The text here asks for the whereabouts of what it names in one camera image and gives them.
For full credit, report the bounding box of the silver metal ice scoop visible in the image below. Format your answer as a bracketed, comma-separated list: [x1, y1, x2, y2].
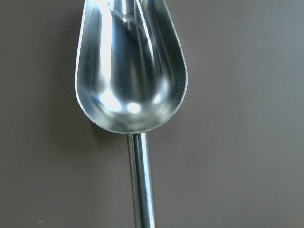
[75, 0, 188, 228]

